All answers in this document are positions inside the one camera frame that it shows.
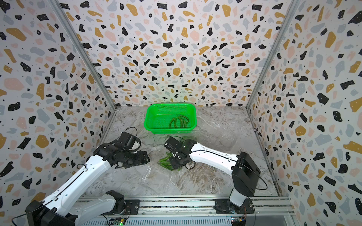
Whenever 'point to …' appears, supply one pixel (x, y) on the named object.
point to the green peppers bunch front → (180, 121)
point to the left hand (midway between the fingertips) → (146, 160)
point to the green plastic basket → (170, 118)
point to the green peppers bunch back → (189, 137)
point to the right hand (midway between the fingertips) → (175, 165)
